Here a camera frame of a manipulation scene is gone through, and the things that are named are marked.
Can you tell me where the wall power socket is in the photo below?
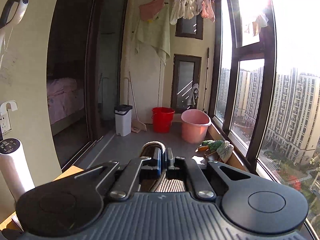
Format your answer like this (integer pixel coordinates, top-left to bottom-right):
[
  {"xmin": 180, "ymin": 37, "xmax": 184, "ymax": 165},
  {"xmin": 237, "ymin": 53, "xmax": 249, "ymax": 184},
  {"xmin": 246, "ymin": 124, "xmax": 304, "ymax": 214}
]
[{"xmin": 0, "ymin": 113, "xmax": 11, "ymax": 134}]

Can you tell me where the broom with beige head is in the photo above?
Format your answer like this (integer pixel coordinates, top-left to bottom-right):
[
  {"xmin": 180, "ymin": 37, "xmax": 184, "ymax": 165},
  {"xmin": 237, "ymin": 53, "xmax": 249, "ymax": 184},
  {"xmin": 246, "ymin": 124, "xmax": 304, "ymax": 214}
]
[{"xmin": 129, "ymin": 71, "xmax": 147, "ymax": 132}]

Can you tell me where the sock drying hanger rack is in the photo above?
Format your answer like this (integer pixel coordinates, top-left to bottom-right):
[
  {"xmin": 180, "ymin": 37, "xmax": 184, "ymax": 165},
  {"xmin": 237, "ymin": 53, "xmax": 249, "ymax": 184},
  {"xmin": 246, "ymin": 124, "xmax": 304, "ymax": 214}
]
[{"xmin": 169, "ymin": 0, "xmax": 216, "ymax": 25}]

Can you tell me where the pink plastic bucket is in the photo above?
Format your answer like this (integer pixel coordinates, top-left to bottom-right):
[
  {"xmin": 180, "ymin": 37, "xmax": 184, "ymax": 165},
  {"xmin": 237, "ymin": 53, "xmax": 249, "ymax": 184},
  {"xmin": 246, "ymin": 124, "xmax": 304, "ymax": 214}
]
[{"xmin": 181, "ymin": 109, "xmax": 212, "ymax": 144}]

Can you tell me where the striped beige black garment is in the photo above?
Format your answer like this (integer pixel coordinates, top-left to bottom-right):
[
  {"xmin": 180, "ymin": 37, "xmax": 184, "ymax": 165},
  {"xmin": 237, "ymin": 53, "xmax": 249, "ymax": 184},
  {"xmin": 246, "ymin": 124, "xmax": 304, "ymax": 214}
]
[{"xmin": 139, "ymin": 141, "xmax": 185, "ymax": 192}]

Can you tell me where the white wall hook holder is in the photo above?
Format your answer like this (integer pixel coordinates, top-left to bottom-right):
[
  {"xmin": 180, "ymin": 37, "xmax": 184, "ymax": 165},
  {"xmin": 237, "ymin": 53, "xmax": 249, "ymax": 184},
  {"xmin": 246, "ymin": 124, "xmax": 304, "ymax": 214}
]
[{"xmin": 0, "ymin": 100, "xmax": 18, "ymax": 116}]

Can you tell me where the grey cloth on door handle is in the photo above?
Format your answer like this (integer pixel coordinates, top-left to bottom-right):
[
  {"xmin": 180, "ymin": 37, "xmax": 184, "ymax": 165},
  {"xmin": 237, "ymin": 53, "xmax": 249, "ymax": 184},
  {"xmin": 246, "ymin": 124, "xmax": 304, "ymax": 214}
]
[{"xmin": 187, "ymin": 83, "xmax": 199, "ymax": 107}]

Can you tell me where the pink hanging garment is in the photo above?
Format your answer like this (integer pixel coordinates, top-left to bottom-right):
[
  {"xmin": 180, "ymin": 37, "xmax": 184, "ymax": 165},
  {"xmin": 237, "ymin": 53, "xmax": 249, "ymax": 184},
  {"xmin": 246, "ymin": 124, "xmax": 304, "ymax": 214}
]
[{"xmin": 139, "ymin": 0, "xmax": 164, "ymax": 21}]

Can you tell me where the white black vacuum handle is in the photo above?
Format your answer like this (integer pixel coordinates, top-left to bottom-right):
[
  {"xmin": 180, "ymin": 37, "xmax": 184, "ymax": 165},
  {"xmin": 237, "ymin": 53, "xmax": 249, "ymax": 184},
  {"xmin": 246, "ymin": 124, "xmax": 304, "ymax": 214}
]
[{"xmin": 1, "ymin": 0, "xmax": 29, "ymax": 63}]

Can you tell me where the white trash bin black lid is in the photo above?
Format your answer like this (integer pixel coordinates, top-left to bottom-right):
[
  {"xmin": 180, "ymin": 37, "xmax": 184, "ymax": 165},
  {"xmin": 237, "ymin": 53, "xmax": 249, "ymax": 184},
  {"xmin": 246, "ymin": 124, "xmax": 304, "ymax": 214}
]
[{"xmin": 114, "ymin": 105, "xmax": 132, "ymax": 137}]

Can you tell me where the mop pole in corner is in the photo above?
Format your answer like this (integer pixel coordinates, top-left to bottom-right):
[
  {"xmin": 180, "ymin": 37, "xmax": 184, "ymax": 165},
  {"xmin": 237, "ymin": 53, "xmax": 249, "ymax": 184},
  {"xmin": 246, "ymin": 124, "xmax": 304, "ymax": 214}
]
[{"xmin": 202, "ymin": 47, "xmax": 210, "ymax": 113}]

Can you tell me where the white cylindrical appliance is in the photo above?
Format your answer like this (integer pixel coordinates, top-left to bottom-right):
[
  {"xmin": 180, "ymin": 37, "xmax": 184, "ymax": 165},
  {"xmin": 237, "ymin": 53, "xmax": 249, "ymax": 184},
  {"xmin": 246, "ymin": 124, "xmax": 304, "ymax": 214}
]
[{"xmin": 0, "ymin": 138, "xmax": 35, "ymax": 202}]

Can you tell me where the red plastic bucket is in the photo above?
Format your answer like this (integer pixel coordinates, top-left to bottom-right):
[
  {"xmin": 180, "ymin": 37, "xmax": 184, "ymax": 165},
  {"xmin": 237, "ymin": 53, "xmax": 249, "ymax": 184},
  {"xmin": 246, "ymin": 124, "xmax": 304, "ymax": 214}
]
[{"xmin": 152, "ymin": 107, "xmax": 175, "ymax": 133}]

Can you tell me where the cloth hanging at window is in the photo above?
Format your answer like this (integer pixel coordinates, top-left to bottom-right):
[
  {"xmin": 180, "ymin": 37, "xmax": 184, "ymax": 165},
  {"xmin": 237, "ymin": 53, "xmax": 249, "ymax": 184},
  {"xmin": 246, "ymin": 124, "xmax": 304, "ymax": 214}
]
[{"xmin": 252, "ymin": 14, "xmax": 268, "ymax": 36}]

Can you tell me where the bed with pink bedding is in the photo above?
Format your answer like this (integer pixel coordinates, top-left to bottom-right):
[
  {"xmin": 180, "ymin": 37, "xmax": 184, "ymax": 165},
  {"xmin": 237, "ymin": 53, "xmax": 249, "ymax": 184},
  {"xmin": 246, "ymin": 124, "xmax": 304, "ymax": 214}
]
[{"xmin": 47, "ymin": 77, "xmax": 85, "ymax": 136}]

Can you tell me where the green hanging towel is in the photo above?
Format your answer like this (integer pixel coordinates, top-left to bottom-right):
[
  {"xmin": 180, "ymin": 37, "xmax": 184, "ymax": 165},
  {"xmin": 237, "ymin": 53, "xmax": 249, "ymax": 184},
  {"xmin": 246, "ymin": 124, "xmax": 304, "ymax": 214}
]
[{"xmin": 133, "ymin": 4, "xmax": 171, "ymax": 64}]

